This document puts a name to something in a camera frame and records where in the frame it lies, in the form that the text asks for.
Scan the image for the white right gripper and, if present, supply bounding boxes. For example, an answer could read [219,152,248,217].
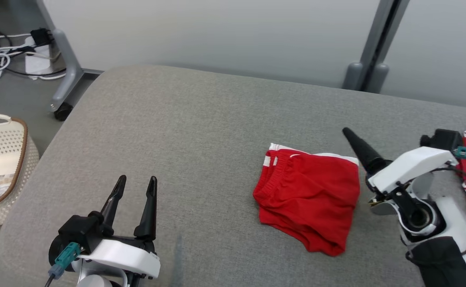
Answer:
[342,127,458,196]

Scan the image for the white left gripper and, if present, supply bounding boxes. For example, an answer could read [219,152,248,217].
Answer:
[77,175,161,287]

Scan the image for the red white-striped shorts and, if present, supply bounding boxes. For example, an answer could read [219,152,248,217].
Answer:
[253,143,361,257]

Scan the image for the black caster wheel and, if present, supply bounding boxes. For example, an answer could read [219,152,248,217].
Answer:
[53,102,74,122]

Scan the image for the white paper basket label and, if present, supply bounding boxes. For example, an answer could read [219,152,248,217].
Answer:
[0,172,17,202]

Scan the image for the cream plastic laundry basket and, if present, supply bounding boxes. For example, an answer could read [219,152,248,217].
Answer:
[0,114,40,228]

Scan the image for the grey metal stand leg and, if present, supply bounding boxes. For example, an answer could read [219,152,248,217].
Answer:
[35,0,104,112]

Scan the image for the black plug adapter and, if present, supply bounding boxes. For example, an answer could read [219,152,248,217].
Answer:
[31,28,54,45]

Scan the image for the grey wall divider post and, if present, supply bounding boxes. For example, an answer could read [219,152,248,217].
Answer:
[342,0,411,93]

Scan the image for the left camera cable teal plug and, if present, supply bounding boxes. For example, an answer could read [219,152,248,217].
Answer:
[43,242,81,287]

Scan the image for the white floor cable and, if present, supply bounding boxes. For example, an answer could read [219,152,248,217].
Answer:
[0,33,30,88]

